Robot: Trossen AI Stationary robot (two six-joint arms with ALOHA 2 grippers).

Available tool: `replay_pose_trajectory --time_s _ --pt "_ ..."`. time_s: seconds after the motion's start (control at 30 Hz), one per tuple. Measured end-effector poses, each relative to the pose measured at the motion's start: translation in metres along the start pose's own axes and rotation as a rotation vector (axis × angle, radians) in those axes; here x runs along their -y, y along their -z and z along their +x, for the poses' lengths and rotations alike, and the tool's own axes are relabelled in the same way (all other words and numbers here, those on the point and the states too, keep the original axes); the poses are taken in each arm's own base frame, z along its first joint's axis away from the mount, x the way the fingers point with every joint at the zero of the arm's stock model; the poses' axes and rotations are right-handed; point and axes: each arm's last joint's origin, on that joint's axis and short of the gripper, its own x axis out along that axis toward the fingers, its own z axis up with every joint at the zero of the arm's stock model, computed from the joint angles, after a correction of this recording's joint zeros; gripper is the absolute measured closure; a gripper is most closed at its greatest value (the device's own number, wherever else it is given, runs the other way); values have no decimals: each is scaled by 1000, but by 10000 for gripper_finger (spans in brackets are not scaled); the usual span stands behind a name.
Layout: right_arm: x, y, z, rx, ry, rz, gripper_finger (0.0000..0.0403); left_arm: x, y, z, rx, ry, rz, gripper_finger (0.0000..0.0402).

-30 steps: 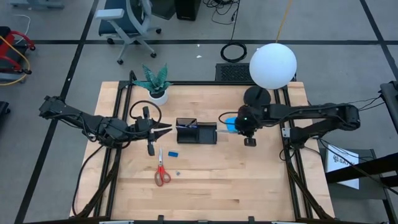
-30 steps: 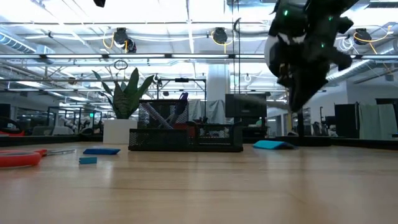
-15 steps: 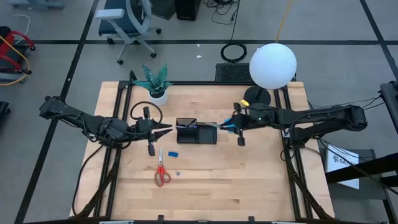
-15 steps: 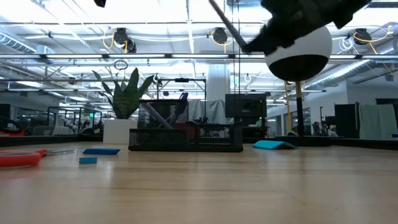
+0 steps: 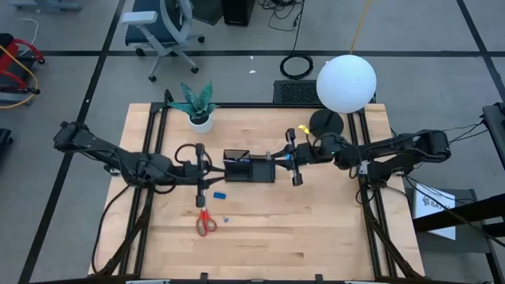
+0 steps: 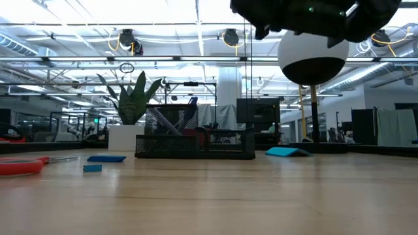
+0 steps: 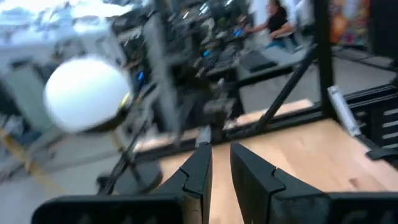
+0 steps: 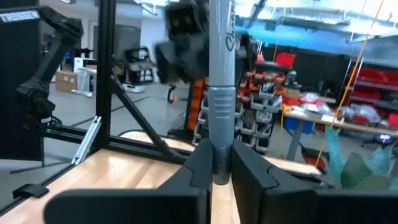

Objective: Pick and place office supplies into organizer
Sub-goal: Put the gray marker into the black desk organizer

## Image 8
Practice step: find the black box with white label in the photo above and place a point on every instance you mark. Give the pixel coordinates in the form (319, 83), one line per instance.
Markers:
(15, 93)

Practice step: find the red crate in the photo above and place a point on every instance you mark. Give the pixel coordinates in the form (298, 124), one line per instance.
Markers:
(285, 59)

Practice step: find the black aluminium frame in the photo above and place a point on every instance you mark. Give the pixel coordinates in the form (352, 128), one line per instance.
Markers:
(105, 62)

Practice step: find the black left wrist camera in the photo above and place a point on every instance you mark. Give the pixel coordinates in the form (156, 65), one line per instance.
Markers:
(182, 17)

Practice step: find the red storage bins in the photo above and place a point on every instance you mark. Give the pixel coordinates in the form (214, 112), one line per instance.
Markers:
(373, 77)

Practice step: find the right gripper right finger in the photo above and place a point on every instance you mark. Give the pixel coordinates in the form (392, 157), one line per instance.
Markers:
(273, 199)

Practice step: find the cardboard box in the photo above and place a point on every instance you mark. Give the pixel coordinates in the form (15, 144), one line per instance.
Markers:
(66, 81)

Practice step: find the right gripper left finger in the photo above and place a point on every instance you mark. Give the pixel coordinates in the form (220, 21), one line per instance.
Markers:
(199, 171)

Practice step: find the snake plant in white pot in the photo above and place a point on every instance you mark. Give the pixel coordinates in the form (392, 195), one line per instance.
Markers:
(354, 171)

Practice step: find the parts bin rack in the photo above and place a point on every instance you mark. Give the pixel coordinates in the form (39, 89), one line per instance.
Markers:
(261, 102)

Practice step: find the wooden workbench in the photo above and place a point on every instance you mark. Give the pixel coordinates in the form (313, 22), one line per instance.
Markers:
(342, 123)

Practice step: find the silver angle strip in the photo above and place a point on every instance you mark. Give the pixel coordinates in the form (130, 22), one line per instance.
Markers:
(87, 140)

